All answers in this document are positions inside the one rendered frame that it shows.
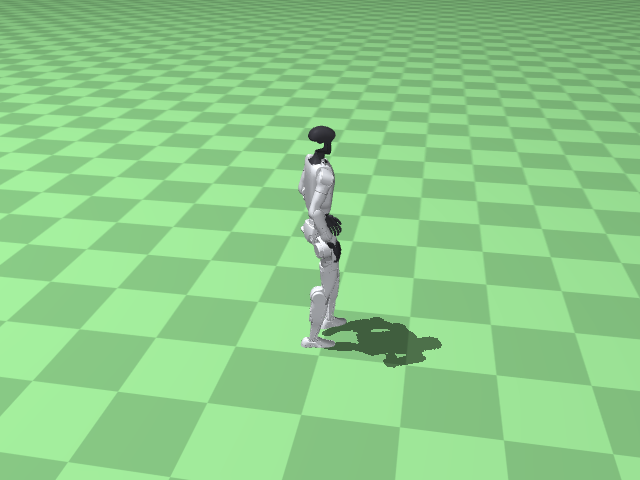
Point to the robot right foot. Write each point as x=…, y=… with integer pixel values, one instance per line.
x=320, y=343

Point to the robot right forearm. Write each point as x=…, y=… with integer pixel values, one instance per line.
x=321, y=226

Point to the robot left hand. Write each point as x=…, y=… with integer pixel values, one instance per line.
x=331, y=221

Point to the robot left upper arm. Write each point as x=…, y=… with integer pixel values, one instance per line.
x=301, y=186

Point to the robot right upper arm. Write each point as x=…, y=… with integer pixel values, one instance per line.
x=324, y=182

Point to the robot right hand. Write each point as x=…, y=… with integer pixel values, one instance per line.
x=336, y=249

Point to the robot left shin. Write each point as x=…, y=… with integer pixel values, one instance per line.
x=332, y=300

